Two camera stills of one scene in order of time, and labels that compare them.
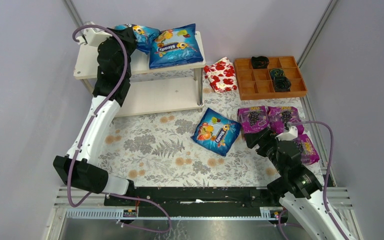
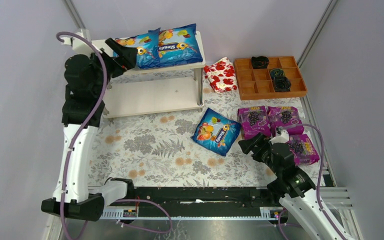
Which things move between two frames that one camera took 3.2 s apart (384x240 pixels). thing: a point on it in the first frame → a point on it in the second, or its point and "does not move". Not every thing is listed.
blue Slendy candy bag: (215, 133) does not move
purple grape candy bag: (308, 153) does not move
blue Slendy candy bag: (144, 36) → (147, 45)
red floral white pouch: (221, 75) does not move
